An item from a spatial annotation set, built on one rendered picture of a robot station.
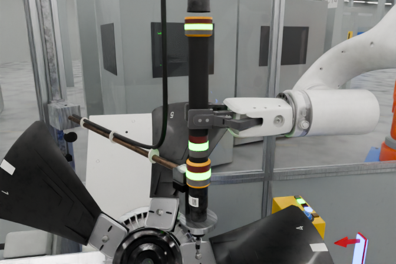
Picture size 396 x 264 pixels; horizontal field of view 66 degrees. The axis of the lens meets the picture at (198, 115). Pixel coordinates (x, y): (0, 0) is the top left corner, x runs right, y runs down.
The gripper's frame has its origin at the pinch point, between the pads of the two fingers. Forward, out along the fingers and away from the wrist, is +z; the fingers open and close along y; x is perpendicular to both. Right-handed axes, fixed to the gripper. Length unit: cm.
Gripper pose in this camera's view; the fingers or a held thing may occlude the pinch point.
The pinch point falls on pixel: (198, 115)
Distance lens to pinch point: 51.4
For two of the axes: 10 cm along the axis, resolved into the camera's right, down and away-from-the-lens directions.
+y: -1.6, -2.5, 9.6
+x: 0.2, -9.7, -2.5
